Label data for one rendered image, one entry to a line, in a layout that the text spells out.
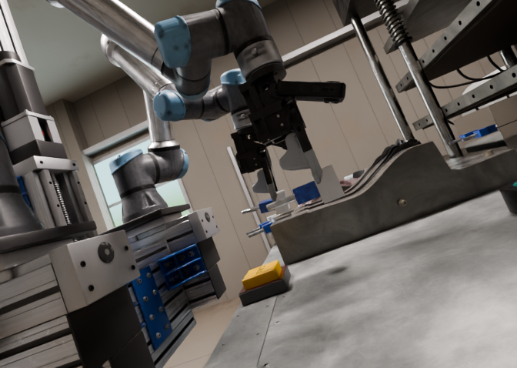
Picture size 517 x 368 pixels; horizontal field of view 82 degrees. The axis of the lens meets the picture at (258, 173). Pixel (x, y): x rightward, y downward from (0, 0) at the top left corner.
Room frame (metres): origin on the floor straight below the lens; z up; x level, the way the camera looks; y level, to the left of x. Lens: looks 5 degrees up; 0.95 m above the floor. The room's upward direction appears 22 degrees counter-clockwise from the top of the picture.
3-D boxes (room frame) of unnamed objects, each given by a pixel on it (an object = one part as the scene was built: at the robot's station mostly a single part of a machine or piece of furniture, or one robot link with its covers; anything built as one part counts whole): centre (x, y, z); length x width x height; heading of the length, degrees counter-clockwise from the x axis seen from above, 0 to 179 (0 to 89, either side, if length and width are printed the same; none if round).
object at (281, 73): (0.52, -0.07, 1.09); 0.09 x 0.08 x 0.12; 78
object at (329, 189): (0.52, -0.06, 0.93); 0.13 x 0.05 x 0.05; 78
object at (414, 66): (1.42, -0.89, 1.10); 0.05 x 0.05 x 1.30
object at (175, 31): (0.50, 0.03, 1.25); 0.11 x 0.11 x 0.08; 15
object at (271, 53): (0.51, -0.08, 1.17); 0.08 x 0.08 x 0.05
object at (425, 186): (0.75, -0.25, 0.87); 0.50 x 0.26 x 0.14; 81
